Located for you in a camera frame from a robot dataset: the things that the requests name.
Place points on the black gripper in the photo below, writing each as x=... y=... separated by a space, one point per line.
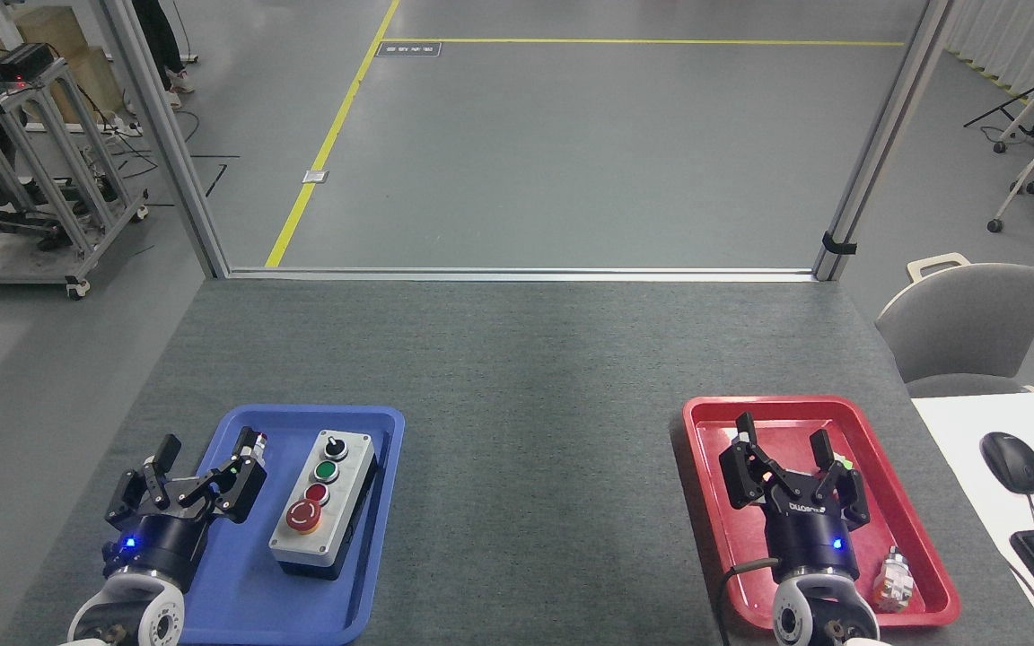
x=162 y=543
x=809 y=534

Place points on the grey control box with buttons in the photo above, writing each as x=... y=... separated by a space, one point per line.
x=324 y=538

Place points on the red plastic tray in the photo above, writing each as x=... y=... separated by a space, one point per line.
x=894 y=502

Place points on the blue plastic tray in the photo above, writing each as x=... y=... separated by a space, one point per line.
x=239 y=583

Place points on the white desk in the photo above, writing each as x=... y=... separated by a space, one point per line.
x=957 y=422

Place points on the black computer mouse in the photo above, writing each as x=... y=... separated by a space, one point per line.
x=1012 y=462

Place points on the grey shell chair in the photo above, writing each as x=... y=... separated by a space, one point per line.
x=966 y=323

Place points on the metal floor socket plate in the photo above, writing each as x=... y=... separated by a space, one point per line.
x=315 y=176

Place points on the silver aluminium crossbar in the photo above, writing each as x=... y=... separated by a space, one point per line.
x=517 y=274

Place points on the black tripod leg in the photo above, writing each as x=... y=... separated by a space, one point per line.
x=1006 y=103

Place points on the person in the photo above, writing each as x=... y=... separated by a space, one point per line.
x=158 y=45

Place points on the wooden crate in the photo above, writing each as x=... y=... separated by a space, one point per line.
x=59 y=36

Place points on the white curtain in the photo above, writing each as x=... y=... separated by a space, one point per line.
x=1020 y=36

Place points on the small switch green tab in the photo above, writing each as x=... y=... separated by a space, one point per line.
x=845 y=462

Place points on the push button switch green block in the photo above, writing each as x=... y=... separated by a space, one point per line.
x=258 y=441

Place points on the push button switch orange block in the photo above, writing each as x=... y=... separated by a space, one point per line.
x=894 y=583

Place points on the black clamp on post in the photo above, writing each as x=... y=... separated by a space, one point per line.
x=837 y=243

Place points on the aluminium frame cart on wheels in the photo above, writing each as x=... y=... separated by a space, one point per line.
x=59 y=179

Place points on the silver aluminium post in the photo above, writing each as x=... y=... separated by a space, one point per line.
x=880 y=144
x=171 y=152

